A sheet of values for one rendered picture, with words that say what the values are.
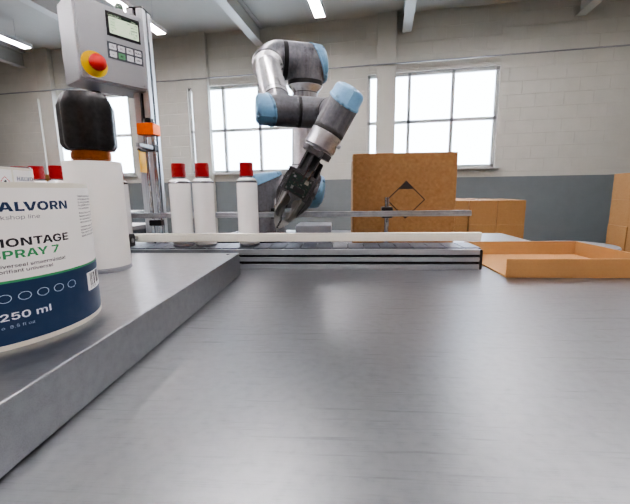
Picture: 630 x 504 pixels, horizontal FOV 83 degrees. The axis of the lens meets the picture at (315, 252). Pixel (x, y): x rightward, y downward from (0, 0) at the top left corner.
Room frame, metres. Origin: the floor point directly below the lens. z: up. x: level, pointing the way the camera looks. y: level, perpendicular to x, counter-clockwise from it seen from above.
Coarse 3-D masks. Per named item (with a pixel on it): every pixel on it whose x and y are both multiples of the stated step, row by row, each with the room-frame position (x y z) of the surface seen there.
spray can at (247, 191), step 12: (240, 168) 0.88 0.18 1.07; (252, 168) 0.89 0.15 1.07; (240, 180) 0.87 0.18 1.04; (252, 180) 0.88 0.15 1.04; (240, 192) 0.87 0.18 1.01; (252, 192) 0.88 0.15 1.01; (240, 204) 0.87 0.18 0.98; (252, 204) 0.88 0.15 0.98; (240, 216) 0.88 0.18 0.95; (252, 216) 0.88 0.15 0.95; (240, 228) 0.88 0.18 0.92; (252, 228) 0.87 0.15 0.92
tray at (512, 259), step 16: (496, 256) 0.94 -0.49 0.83; (512, 256) 0.94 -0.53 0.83; (528, 256) 0.94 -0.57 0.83; (544, 256) 0.93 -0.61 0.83; (560, 256) 0.93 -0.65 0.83; (576, 256) 0.93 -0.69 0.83; (592, 256) 0.89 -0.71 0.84; (608, 256) 0.84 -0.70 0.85; (624, 256) 0.79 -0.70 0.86; (496, 272) 0.77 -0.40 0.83; (512, 272) 0.72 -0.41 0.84; (528, 272) 0.72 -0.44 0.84; (544, 272) 0.72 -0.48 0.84; (560, 272) 0.72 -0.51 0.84; (576, 272) 0.72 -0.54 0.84; (592, 272) 0.71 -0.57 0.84; (608, 272) 0.71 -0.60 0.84; (624, 272) 0.71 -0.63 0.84
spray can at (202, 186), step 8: (200, 168) 0.88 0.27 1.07; (208, 168) 0.90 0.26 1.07; (200, 176) 0.88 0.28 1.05; (208, 176) 0.90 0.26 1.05; (192, 184) 0.89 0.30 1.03; (200, 184) 0.88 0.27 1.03; (208, 184) 0.88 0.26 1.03; (200, 192) 0.88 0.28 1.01; (208, 192) 0.88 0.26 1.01; (200, 200) 0.88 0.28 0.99; (208, 200) 0.88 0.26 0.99; (200, 208) 0.88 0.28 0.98; (208, 208) 0.88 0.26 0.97; (200, 216) 0.88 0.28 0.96; (208, 216) 0.88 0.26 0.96; (200, 224) 0.88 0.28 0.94; (208, 224) 0.88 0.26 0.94; (200, 232) 0.88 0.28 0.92; (208, 232) 0.88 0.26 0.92
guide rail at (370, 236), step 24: (144, 240) 0.87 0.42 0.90; (168, 240) 0.87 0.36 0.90; (192, 240) 0.86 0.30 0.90; (216, 240) 0.86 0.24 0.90; (240, 240) 0.85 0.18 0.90; (264, 240) 0.85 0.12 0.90; (288, 240) 0.85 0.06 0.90; (312, 240) 0.84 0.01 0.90; (336, 240) 0.84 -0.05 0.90; (360, 240) 0.83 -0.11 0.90; (384, 240) 0.83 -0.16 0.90; (408, 240) 0.83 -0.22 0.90; (432, 240) 0.82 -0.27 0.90; (456, 240) 0.82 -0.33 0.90; (480, 240) 0.81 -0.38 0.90
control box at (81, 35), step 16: (64, 0) 0.93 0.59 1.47; (80, 0) 0.92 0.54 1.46; (64, 16) 0.94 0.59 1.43; (80, 16) 0.92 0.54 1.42; (96, 16) 0.95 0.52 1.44; (128, 16) 1.01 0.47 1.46; (64, 32) 0.95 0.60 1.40; (80, 32) 0.92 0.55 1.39; (96, 32) 0.94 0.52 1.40; (64, 48) 0.96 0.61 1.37; (80, 48) 0.91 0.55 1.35; (96, 48) 0.94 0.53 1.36; (64, 64) 0.96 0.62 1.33; (80, 64) 0.92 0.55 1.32; (112, 64) 0.97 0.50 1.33; (128, 64) 1.00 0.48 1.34; (144, 64) 1.03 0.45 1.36; (80, 80) 0.92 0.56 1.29; (96, 80) 0.94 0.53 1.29; (112, 80) 0.96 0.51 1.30; (128, 80) 0.99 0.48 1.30; (144, 80) 1.03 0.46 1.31; (128, 96) 1.07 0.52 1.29
